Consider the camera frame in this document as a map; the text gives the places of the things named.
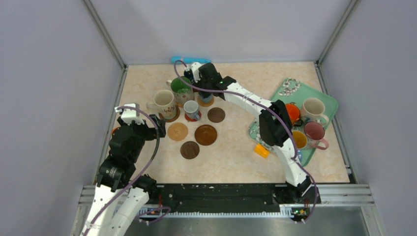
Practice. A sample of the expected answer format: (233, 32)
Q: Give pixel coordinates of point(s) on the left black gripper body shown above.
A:
(143, 132)

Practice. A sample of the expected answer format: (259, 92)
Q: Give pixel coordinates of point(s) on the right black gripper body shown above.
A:
(199, 82)

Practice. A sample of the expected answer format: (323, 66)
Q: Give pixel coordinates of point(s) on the white blue mug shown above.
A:
(205, 98)

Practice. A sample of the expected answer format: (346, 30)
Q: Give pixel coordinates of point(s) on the light wood coaster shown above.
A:
(203, 104)

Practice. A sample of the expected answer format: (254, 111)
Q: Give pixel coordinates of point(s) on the green mug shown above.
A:
(182, 92)

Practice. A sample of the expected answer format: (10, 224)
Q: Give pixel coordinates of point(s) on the small grey cup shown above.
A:
(191, 108)

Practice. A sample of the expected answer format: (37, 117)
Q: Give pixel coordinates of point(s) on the dark walnut coaster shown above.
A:
(216, 115)

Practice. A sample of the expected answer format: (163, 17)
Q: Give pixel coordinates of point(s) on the red round coaster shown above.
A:
(192, 120)

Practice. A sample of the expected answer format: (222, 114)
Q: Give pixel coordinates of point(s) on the cork coaster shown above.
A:
(177, 131)

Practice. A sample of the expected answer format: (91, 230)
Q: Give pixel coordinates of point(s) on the cream seashell mug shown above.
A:
(164, 103)

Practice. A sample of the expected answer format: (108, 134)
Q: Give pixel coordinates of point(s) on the medium brown round coaster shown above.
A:
(171, 119)

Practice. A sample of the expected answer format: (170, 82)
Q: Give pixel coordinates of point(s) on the large brown wooden saucer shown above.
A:
(205, 135)

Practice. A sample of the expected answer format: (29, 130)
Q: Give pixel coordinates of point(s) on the dark woven coaster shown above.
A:
(190, 150)

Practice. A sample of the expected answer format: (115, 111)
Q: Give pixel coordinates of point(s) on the cream large mug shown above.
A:
(313, 109)

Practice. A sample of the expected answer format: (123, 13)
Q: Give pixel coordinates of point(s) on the yellow interior cup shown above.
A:
(300, 139)

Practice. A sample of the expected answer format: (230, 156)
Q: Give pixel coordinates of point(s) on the dark blue mug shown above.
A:
(188, 74)

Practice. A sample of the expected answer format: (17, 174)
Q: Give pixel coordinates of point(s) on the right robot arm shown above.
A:
(275, 127)

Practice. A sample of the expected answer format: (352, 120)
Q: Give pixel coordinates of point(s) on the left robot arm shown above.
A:
(118, 195)

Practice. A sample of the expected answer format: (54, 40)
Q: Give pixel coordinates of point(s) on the orange plastic cup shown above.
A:
(293, 112)

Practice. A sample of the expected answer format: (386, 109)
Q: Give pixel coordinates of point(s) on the blue marker pen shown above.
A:
(189, 60)

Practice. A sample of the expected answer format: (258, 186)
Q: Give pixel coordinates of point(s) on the yellow toy block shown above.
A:
(261, 151)

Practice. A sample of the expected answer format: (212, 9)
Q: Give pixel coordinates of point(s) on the maroon pink mug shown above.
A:
(315, 136)

